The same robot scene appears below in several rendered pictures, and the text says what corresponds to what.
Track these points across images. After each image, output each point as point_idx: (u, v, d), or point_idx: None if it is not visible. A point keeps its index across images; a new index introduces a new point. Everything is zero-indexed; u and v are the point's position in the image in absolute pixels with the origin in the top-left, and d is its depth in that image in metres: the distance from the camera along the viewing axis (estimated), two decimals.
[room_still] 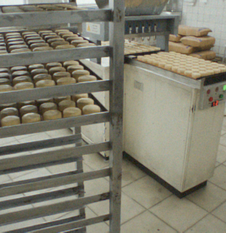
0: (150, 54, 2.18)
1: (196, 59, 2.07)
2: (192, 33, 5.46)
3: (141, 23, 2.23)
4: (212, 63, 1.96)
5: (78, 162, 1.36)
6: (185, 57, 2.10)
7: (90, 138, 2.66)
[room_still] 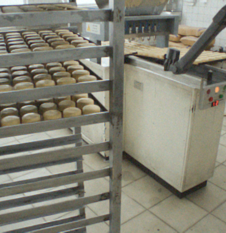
0: (150, 50, 2.16)
1: None
2: (192, 33, 5.46)
3: (141, 23, 2.23)
4: (214, 52, 1.94)
5: (78, 162, 1.36)
6: (186, 50, 2.08)
7: (90, 138, 2.66)
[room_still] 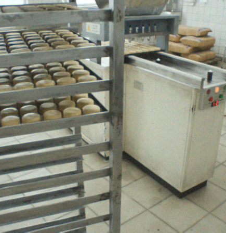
0: None
1: None
2: (192, 33, 5.46)
3: (141, 23, 2.23)
4: None
5: (78, 162, 1.36)
6: None
7: (90, 138, 2.66)
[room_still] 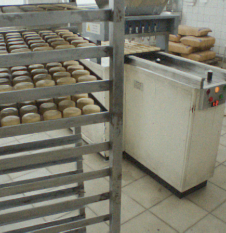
0: None
1: None
2: (192, 33, 5.46)
3: (141, 23, 2.23)
4: None
5: (78, 162, 1.36)
6: None
7: (90, 138, 2.66)
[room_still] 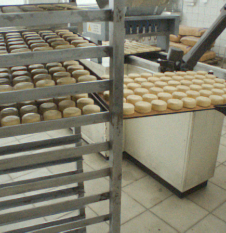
0: (107, 95, 0.99)
1: (151, 75, 1.24)
2: (193, 33, 5.46)
3: (141, 23, 2.23)
4: (179, 73, 1.29)
5: (80, 162, 1.36)
6: (142, 78, 1.18)
7: (90, 138, 2.66)
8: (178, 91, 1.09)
